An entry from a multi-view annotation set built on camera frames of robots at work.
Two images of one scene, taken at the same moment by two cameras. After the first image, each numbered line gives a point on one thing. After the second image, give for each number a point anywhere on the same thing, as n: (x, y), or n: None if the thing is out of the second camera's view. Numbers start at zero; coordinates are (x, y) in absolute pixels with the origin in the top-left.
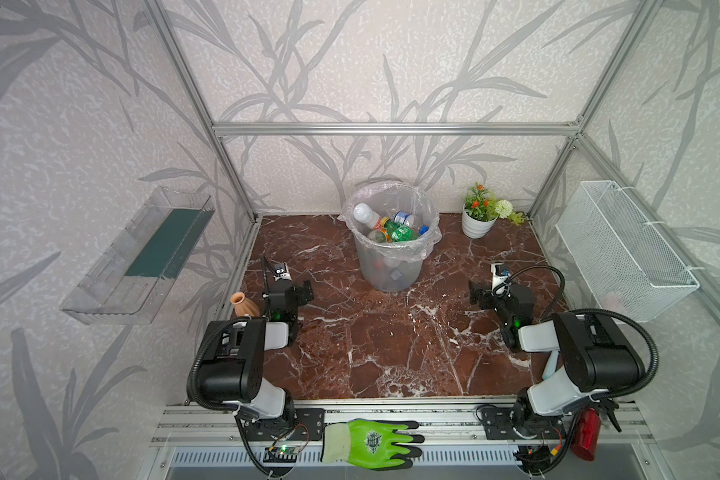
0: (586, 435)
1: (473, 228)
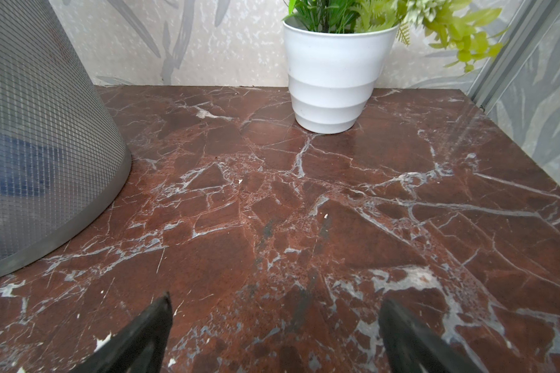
0: None
1: (333, 73)
